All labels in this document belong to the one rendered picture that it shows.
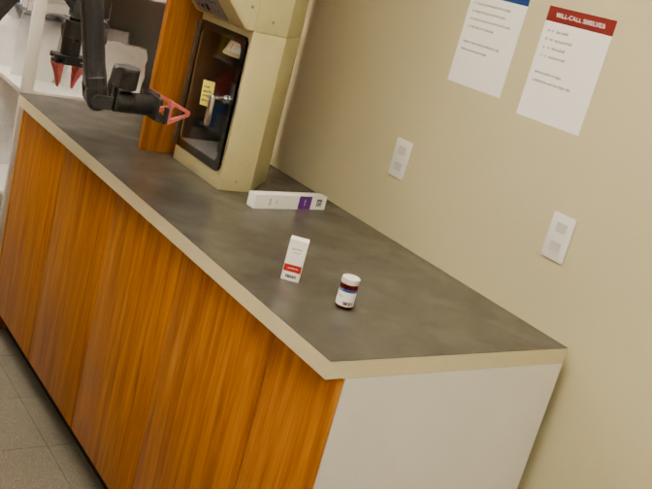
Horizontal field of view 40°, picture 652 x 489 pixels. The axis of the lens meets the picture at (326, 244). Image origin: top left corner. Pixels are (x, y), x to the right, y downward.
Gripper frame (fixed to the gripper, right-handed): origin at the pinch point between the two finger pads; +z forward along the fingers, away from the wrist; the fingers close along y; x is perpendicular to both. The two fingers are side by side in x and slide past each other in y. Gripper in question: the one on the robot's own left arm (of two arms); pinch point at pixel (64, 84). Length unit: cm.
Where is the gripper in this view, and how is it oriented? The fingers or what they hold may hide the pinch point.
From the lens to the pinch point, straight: 288.7
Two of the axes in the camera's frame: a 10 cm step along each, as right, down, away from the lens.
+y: 8.0, 0.4, 6.0
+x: -5.5, -3.7, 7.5
